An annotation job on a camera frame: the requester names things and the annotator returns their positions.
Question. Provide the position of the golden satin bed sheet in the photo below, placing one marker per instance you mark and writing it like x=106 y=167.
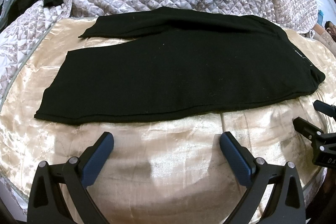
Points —
x=164 y=172

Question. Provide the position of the black pants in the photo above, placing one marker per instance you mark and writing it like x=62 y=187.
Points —
x=175 y=63

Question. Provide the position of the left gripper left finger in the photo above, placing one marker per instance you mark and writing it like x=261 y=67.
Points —
x=46 y=201

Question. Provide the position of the blue bottle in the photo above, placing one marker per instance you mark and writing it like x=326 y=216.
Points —
x=320 y=17

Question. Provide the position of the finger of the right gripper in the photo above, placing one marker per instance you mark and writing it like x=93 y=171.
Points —
x=306 y=129
x=327 y=109

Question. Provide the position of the reclining person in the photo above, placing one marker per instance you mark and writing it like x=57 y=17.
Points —
x=325 y=35

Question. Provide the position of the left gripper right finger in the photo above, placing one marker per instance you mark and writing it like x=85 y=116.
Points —
x=286 y=202

